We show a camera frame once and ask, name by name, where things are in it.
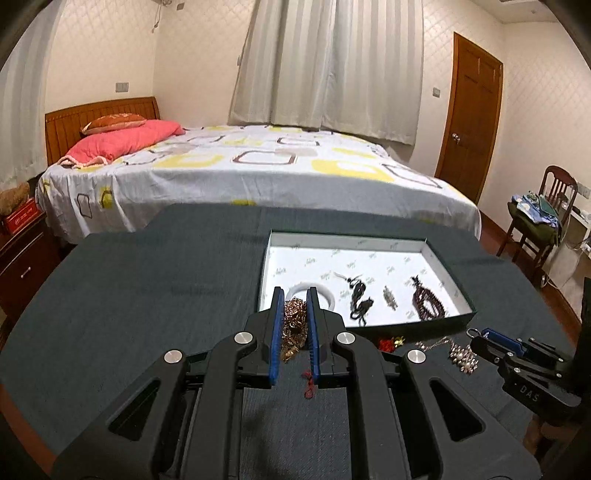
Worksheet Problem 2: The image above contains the wooden nightstand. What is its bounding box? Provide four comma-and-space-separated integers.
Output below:
0, 210, 63, 324

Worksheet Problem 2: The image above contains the brown plush toy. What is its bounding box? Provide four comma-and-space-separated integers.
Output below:
0, 181, 31, 215

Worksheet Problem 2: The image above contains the brown embroidered pillow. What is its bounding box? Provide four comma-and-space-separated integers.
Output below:
80, 113, 147, 136

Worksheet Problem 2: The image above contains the red box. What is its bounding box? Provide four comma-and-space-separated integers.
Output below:
0, 198, 38, 236

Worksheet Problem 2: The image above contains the wooden door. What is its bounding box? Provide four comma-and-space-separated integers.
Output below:
434, 31, 505, 204

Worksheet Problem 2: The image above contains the pink pillow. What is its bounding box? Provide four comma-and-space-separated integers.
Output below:
58, 120, 186, 168

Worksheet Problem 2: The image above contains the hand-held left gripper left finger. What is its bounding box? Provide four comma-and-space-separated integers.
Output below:
51, 286, 283, 480

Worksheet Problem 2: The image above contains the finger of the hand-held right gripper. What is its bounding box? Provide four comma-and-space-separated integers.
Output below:
471, 336, 519, 370
481, 327, 572, 366

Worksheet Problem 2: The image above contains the dark red bead bracelet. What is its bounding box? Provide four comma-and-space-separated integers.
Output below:
410, 274, 450, 319

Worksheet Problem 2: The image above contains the wooden chair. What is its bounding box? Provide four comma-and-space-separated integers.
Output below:
496, 165, 579, 287

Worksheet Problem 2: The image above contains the black cord necklace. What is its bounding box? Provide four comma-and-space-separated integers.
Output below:
335, 272, 375, 326

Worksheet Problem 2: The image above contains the bed with patterned sheet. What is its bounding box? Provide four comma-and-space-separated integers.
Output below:
36, 124, 482, 245

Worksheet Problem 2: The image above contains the rose gold chain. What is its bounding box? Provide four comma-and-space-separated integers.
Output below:
281, 298, 318, 400

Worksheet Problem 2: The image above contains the dark table cloth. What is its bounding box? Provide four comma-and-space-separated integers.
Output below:
0, 203, 583, 480

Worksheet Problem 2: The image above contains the white bangle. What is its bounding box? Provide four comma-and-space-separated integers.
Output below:
285, 282, 335, 312

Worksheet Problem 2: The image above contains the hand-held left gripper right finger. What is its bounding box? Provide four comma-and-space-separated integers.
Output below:
306, 286, 541, 480

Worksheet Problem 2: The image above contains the pearl flower brooch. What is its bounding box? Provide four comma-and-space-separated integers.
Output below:
449, 344, 480, 376

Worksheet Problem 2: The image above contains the wooden headboard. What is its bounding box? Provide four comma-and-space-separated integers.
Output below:
45, 96, 161, 166

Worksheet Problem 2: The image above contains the silver chain necklace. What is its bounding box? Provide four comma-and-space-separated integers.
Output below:
416, 337, 451, 354

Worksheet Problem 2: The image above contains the pale striped curtain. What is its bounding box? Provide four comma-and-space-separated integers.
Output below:
229, 0, 340, 130
321, 0, 426, 146

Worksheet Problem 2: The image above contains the shallow white-lined box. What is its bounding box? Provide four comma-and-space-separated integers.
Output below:
256, 231, 476, 333

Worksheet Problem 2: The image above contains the pile of clothes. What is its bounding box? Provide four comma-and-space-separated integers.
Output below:
508, 193, 561, 243

